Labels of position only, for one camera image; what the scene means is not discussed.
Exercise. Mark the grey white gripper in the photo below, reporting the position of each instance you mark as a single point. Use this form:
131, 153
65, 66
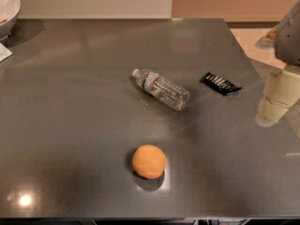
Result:
289, 39

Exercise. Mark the clear plastic water bottle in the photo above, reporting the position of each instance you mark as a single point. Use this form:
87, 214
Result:
171, 94

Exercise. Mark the black snack bar wrapper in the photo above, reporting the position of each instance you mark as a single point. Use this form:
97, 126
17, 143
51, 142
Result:
220, 84

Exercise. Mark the orange fruit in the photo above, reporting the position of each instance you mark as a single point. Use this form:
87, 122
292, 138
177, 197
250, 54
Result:
149, 161

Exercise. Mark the white bowl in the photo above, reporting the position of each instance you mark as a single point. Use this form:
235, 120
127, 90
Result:
9, 12

